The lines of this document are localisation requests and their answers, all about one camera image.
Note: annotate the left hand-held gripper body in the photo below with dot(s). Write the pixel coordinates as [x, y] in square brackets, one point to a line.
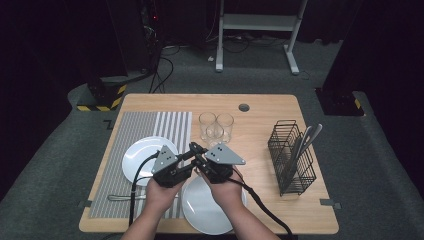
[170, 175]

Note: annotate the person's left hand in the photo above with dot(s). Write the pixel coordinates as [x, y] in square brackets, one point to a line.
[161, 198]

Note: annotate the white plate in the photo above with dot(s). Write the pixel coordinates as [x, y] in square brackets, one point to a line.
[200, 213]
[140, 156]

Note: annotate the silver cutlery piece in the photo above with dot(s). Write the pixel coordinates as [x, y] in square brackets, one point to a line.
[307, 131]
[317, 130]

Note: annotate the black equipment tower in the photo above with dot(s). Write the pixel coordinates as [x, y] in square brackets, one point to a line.
[133, 33]

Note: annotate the brown white striped placemat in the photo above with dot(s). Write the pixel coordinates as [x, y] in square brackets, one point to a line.
[113, 166]

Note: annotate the person's right hand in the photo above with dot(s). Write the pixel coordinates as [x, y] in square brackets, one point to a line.
[226, 195]

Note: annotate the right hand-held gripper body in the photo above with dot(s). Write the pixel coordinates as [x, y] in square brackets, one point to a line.
[218, 166]

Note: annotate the white metal stand frame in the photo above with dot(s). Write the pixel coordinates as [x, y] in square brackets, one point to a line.
[258, 22]

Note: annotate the small white plug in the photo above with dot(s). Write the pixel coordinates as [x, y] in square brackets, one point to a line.
[210, 59]

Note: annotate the black yellow striped stand base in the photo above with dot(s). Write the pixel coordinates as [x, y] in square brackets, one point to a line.
[110, 100]

